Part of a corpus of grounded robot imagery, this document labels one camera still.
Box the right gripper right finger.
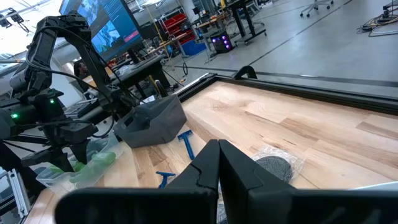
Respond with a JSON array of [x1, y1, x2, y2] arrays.
[[218, 139, 398, 224]]

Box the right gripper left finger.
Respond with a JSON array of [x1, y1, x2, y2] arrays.
[[54, 139, 220, 224]]

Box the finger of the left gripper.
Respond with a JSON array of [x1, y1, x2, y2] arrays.
[[21, 147, 75, 174], [68, 139, 91, 166]]

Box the blue disposable razor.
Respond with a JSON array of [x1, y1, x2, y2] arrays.
[[155, 170, 177, 190], [177, 129, 196, 161]]

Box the large oval scrub pad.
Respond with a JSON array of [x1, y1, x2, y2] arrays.
[[251, 144, 306, 184]]

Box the clear plastic container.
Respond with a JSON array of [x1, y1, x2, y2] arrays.
[[35, 132, 125, 195]]

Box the person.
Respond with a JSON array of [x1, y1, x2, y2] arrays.
[[73, 60, 91, 91]]

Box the dark workbench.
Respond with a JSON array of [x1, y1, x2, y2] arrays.
[[108, 54, 172, 97]]

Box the white plastic bin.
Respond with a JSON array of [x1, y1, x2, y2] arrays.
[[353, 181, 398, 191]]

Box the large display monitor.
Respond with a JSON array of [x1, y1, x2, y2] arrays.
[[58, 0, 144, 63]]

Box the blue storage crate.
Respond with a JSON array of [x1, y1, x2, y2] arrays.
[[180, 39, 208, 57]]

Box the red storage bins rack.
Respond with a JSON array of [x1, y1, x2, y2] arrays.
[[163, 12, 197, 44]]

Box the computer tower with purple lights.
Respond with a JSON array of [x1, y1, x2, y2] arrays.
[[210, 30, 234, 54]]

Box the black standing desk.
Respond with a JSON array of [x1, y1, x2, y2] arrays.
[[225, 0, 267, 46]]

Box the office chair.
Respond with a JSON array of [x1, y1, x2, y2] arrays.
[[299, 0, 335, 18]]

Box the grey bin with handle cutout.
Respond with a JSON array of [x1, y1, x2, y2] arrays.
[[113, 94, 188, 149]]

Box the black aluminium table frame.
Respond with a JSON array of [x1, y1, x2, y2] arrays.
[[174, 73, 398, 116]]

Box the black frame bracket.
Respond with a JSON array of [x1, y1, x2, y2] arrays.
[[233, 65, 258, 80]]

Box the cable bundle on floor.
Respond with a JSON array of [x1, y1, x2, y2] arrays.
[[356, 12, 398, 38]]

